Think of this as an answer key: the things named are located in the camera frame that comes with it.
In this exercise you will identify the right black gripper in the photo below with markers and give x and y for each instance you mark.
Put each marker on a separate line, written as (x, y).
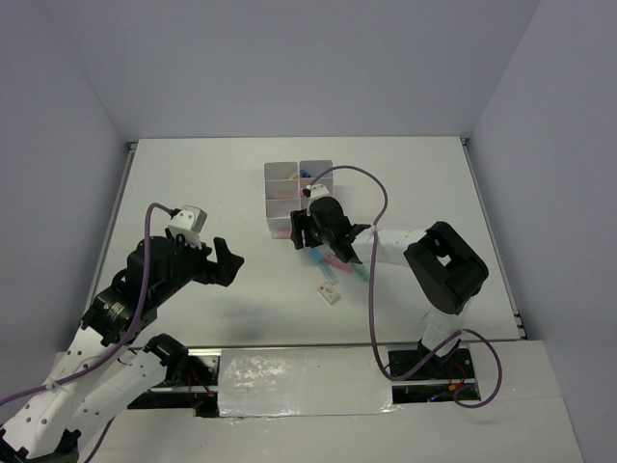
(302, 221)

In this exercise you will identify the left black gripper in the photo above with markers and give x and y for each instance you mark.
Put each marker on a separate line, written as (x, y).
(228, 262)

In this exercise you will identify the pink highlighter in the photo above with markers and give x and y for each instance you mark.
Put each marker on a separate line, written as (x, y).
(281, 234)

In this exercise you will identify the light blue highlighter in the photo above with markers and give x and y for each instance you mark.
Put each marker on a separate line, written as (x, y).
(323, 266)

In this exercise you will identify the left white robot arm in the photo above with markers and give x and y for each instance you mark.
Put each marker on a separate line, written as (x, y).
(74, 401)

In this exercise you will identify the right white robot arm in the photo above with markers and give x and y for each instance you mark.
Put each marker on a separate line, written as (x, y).
(446, 268)

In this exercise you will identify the left white divided container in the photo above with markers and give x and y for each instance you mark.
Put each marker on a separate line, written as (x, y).
(282, 196)

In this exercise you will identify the pink correction tape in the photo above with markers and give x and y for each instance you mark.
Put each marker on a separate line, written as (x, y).
(339, 264)

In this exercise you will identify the green correction tape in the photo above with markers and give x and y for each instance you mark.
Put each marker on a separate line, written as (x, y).
(361, 271)

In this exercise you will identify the white eraser box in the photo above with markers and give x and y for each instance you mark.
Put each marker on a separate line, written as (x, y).
(329, 293)

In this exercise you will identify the silver foil panel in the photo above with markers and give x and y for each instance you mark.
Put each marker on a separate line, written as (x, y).
(301, 382)

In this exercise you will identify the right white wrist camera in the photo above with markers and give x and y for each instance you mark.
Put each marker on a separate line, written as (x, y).
(313, 192)

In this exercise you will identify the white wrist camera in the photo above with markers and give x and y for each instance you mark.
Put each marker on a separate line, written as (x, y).
(187, 222)
(313, 192)

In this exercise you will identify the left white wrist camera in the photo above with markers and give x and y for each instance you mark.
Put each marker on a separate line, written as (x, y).
(187, 222)

